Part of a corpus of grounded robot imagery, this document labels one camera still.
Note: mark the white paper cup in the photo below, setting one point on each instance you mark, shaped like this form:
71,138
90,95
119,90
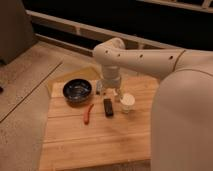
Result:
127,102

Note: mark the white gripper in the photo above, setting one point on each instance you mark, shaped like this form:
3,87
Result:
111,78

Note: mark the yellow cloth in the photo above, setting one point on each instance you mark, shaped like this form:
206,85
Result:
89,73

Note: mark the dark blue bowl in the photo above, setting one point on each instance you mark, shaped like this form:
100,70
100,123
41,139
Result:
77,90

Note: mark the red chili pepper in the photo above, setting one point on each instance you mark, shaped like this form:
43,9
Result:
86,116

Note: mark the wooden cutting board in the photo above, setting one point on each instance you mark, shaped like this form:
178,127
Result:
70,144

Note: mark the black rectangular block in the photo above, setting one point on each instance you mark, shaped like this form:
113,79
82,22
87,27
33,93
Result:
108,107

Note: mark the grey cabinet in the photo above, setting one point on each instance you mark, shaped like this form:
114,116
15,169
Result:
16,31

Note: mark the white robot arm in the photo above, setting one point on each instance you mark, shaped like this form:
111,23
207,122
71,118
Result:
182,108

